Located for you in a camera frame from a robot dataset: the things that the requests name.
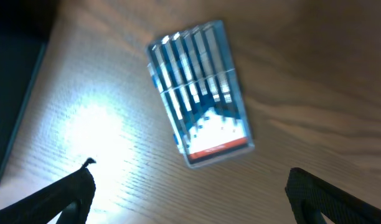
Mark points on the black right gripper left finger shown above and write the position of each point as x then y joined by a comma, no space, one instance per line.
69,199

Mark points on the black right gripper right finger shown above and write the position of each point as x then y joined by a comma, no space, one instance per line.
312,199

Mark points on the clear precision screwdriver set case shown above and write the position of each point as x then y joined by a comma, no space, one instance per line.
194,73

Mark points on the black cardboard box with lid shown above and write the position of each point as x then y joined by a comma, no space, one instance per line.
25,28

